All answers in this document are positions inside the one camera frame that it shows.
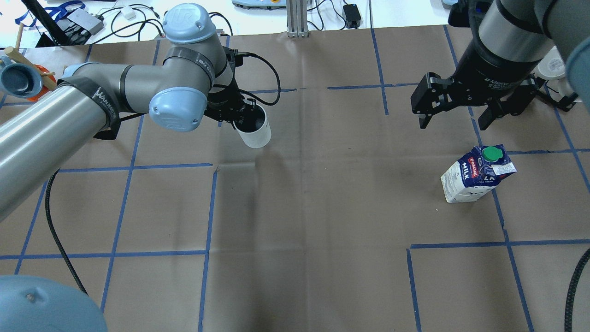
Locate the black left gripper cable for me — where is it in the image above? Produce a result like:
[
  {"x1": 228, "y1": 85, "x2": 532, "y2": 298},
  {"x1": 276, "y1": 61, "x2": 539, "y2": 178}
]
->
[{"x1": 235, "y1": 52, "x2": 282, "y2": 107}]

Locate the teach pendant on bench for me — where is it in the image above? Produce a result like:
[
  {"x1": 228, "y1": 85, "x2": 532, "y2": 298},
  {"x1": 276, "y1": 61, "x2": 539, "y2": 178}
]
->
[{"x1": 231, "y1": 0, "x2": 287, "y2": 10}]

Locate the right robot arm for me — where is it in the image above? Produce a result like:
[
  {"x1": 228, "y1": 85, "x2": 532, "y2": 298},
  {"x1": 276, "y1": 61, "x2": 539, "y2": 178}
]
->
[{"x1": 411, "y1": 0, "x2": 589, "y2": 130}]

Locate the wooden mug tree stand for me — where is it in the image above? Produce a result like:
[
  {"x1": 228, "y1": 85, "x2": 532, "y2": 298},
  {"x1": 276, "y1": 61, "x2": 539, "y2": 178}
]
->
[{"x1": 3, "y1": 23, "x2": 35, "y2": 67}]

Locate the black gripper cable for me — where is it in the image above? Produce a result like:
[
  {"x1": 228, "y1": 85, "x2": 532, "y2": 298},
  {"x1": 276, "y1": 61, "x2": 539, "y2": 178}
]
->
[
  {"x1": 564, "y1": 248, "x2": 590, "y2": 332},
  {"x1": 235, "y1": 52, "x2": 282, "y2": 107}
]

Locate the white mug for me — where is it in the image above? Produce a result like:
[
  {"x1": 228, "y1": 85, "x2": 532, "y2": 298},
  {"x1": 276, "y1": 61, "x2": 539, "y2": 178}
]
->
[{"x1": 231, "y1": 104, "x2": 271, "y2": 148}]

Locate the aluminium frame post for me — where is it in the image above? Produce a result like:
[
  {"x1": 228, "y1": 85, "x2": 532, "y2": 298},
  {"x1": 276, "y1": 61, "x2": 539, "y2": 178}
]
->
[{"x1": 286, "y1": 0, "x2": 309, "y2": 38}]

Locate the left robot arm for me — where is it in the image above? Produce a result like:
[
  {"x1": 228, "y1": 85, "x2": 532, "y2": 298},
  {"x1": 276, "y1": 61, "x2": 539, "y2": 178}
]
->
[{"x1": 1, "y1": 3, "x2": 266, "y2": 220}]

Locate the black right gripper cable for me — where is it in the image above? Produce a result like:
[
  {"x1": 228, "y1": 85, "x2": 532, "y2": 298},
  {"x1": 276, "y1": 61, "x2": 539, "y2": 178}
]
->
[{"x1": 564, "y1": 248, "x2": 590, "y2": 332}]

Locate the grey device box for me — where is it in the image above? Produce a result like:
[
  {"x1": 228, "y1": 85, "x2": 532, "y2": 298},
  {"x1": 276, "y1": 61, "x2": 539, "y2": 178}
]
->
[{"x1": 66, "y1": 8, "x2": 105, "y2": 36}]

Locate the black power adapter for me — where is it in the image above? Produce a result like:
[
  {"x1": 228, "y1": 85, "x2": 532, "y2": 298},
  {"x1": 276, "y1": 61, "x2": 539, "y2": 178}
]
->
[{"x1": 342, "y1": 3, "x2": 362, "y2": 29}]

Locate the orange mug on stand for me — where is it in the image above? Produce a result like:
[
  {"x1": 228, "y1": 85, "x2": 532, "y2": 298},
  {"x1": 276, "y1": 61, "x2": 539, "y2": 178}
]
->
[{"x1": 27, "y1": 65, "x2": 57, "y2": 102}]

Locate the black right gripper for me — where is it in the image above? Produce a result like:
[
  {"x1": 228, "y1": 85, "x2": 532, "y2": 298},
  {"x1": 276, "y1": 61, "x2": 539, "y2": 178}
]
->
[{"x1": 410, "y1": 55, "x2": 540, "y2": 131}]

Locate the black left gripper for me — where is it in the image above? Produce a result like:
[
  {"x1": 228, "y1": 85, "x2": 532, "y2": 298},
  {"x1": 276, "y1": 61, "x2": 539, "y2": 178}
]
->
[{"x1": 204, "y1": 83, "x2": 257, "y2": 128}]

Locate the black wire dish rack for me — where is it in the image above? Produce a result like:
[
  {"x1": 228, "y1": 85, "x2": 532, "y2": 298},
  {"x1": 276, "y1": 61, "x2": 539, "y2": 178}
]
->
[{"x1": 535, "y1": 76, "x2": 582, "y2": 112}]

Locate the blue white milk carton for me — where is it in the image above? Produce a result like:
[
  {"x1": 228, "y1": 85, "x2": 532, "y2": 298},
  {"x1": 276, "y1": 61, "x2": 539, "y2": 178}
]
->
[{"x1": 441, "y1": 144, "x2": 518, "y2": 203}]

